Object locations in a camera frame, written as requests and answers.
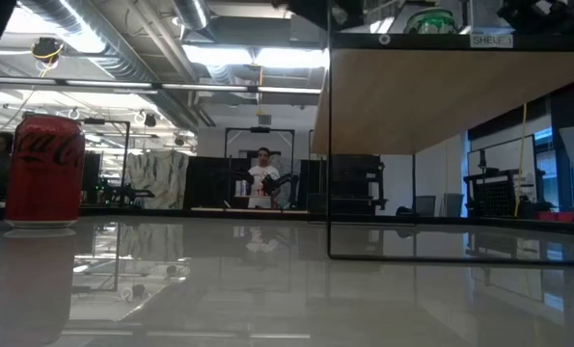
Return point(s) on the green Sprite can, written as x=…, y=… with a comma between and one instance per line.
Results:
x=431, y=23

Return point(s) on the red can black script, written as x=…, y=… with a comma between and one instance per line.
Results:
x=45, y=183

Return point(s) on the white shelf label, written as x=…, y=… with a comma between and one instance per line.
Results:
x=491, y=41

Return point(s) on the black equipment cabinet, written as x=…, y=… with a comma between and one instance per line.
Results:
x=354, y=183

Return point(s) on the person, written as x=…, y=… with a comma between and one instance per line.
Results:
x=262, y=180

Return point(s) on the black pegboard cart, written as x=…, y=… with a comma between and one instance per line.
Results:
x=496, y=197

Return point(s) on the red box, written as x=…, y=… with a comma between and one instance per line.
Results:
x=554, y=216

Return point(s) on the grey bin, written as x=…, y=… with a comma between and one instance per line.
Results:
x=426, y=206
x=454, y=205

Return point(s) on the black partition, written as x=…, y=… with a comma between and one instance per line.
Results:
x=209, y=185

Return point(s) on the long ceiling light bar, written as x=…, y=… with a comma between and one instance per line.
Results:
x=122, y=83

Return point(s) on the white leaf-patterned cloth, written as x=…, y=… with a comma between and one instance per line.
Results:
x=161, y=180

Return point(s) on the white glossy table board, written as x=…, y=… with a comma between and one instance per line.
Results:
x=286, y=299

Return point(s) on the wooden shelf black metal frame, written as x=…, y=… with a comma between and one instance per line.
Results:
x=436, y=96

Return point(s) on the black window frame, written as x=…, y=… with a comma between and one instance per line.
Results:
x=562, y=159

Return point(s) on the black aluminium table frame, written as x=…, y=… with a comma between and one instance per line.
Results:
x=195, y=213

